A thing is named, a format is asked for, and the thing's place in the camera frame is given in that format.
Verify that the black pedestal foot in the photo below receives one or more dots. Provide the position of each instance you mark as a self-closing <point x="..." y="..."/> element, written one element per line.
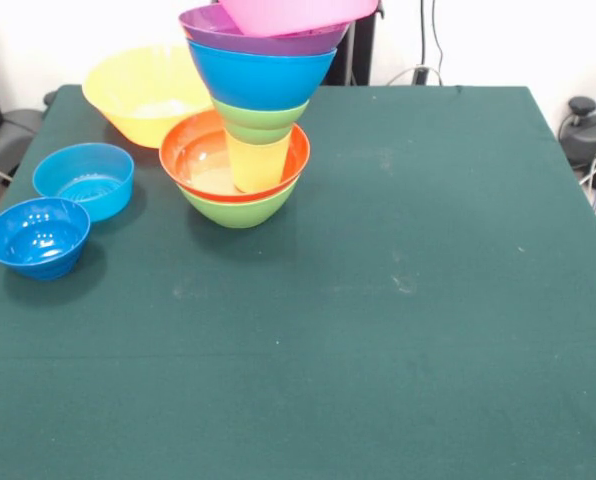
<point x="8" y="135"/>
<point x="585" y="130"/>

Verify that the translucent teal plastic bowl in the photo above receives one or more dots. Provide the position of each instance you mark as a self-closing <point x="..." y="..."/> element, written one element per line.
<point x="78" y="170"/>

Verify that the yellow plastic cup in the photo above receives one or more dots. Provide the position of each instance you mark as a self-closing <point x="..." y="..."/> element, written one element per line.
<point x="258" y="165"/>

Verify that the large green plastic bowl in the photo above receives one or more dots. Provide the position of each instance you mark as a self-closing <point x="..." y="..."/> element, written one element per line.
<point x="238" y="212"/>

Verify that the purple plastic bowl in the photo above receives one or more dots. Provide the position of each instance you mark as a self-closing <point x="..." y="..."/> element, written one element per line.
<point x="203" y="27"/>

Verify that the pink plastic bowl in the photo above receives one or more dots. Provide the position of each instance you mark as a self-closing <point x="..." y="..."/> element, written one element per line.
<point x="298" y="15"/>

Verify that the small dark blue bowl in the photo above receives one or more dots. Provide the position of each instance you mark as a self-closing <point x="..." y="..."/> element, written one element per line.
<point x="33" y="240"/>

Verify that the red plastic bowl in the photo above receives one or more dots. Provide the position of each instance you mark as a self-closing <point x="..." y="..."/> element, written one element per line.
<point x="193" y="165"/>

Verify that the dark green table cloth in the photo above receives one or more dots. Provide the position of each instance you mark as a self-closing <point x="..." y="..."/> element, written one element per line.
<point x="378" y="350"/>

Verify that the small green ribbed bowl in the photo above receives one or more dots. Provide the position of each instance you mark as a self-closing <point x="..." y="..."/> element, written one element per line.
<point x="263" y="117"/>

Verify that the orange plastic bowl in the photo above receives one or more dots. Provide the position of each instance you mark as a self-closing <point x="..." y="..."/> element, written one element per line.
<point x="128" y="85"/>

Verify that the bright blue plastic bowl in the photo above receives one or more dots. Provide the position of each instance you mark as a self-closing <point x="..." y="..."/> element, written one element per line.
<point x="263" y="75"/>

